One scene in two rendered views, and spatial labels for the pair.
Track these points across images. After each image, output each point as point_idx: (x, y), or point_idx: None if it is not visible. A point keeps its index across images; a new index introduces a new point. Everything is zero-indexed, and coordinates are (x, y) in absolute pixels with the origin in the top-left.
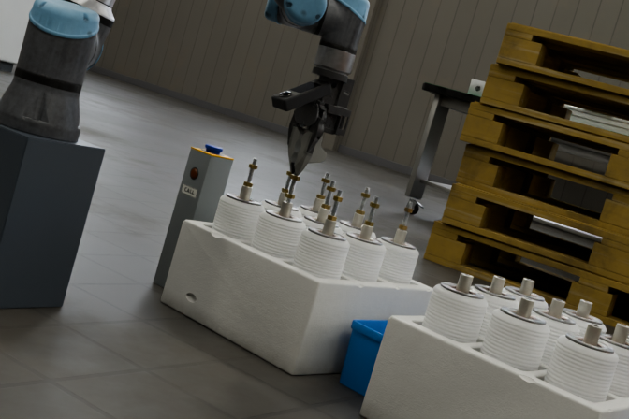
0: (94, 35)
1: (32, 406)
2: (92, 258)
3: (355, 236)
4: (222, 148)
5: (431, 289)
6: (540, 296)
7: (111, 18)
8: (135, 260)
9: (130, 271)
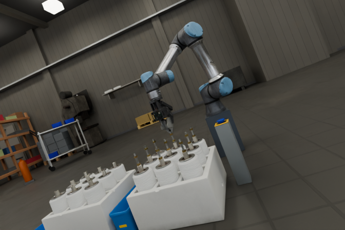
0: (199, 92)
1: None
2: (280, 163)
3: (154, 159)
4: (217, 120)
5: (128, 195)
6: (84, 188)
7: (209, 82)
8: (289, 174)
9: (264, 171)
